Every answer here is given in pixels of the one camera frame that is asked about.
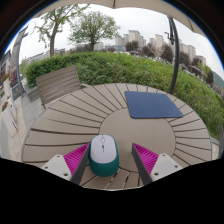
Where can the beige umbrella canopy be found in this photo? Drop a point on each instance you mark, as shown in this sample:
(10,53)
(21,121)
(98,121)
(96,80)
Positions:
(100,2)

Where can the round leafy green tree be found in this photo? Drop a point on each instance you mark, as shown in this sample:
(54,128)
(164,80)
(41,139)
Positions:
(93,26)

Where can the brown slatted wooden chair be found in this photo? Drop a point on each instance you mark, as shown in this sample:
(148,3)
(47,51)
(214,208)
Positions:
(56,83)

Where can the dark curved umbrella pole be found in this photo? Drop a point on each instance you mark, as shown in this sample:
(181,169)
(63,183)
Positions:
(176,66)

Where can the white and teal computer mouse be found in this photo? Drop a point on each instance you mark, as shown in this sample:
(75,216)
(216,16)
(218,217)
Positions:
(103,151)

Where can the sparse thin-trunked tree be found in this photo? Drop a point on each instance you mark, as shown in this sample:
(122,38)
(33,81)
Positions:
(52,43)

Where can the green hedge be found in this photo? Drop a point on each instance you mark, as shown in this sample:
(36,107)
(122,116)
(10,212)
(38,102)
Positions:
(116,70)

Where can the blue rectangular mouse pad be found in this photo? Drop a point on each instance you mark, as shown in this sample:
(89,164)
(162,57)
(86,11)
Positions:
(151,105)

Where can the group of high-rise buildings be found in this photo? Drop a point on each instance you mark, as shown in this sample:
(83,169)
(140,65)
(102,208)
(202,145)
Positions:
(135,36)

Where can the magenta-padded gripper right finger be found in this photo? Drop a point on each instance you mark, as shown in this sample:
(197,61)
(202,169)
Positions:
(146,160)

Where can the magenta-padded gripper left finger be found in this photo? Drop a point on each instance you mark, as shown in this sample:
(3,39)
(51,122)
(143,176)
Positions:
(76,159)

